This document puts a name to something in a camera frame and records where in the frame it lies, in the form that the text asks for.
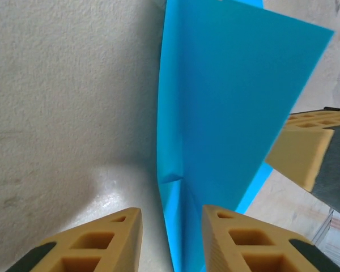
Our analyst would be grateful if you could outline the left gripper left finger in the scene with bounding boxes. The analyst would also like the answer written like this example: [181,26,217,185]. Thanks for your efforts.
[5,207,144,272]

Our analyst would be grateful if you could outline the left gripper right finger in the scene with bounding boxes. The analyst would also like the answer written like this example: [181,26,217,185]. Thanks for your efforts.
[201,205,340,272]

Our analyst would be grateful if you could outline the blue paper sheet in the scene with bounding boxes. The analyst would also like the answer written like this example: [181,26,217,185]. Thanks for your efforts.
[157,0,336,272]

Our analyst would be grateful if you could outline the aluminium table edge rail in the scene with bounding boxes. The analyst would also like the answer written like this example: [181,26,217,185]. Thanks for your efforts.
[311,207,334,248]

